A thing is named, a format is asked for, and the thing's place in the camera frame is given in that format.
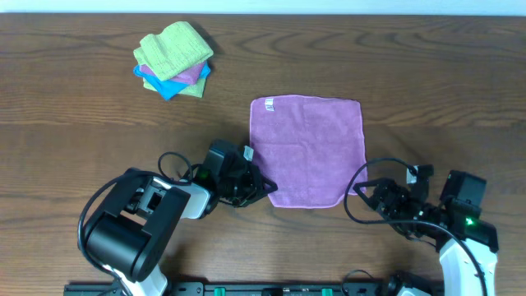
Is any purple microfiber cloth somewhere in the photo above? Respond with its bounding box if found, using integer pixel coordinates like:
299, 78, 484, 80
249, 95, 368, 209

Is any top green folded cloth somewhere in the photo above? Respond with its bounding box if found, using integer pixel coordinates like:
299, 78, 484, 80
133, 21, 214, 81

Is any blue folded cloth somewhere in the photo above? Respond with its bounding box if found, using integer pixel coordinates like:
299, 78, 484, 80
133, 63, 211, 100

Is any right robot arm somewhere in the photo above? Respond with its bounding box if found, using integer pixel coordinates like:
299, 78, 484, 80
346, 165, 499, 295

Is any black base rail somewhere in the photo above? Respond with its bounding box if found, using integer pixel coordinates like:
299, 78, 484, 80
62, 280, 397, 296

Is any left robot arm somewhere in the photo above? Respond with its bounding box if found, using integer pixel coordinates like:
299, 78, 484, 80
77, 158, 278, 295

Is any purple folded cloth in stack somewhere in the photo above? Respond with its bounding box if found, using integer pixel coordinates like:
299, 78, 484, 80
139, 62, 207, 85

